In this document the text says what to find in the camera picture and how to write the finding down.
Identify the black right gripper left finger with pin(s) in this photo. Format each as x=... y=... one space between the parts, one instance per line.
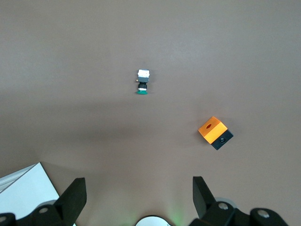
x=70 y=202

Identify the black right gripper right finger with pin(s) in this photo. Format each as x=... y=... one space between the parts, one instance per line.
x=204 y=202

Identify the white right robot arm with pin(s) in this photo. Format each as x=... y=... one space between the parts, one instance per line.
x=154 y=221

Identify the white drawer cabinet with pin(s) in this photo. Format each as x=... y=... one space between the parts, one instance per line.
x=28 y=188

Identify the orange and black button box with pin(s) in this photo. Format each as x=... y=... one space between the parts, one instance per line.
x=212 y=130

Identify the green push button switch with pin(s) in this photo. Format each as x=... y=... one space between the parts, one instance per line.
x=142 y=82

